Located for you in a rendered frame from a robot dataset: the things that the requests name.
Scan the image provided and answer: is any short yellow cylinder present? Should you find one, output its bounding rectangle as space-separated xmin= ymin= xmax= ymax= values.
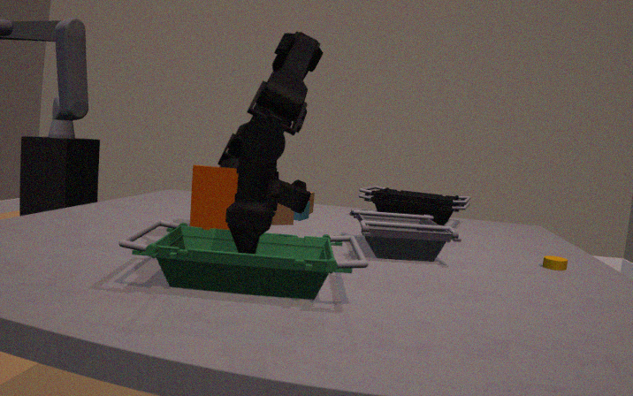
xmin=543 ymin=256 xmax=568 ymax=270

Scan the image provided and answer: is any green plastic tray with wire bars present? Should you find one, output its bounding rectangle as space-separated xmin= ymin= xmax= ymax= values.
xmin=119 ymin=220 xmax=368 ymax=300

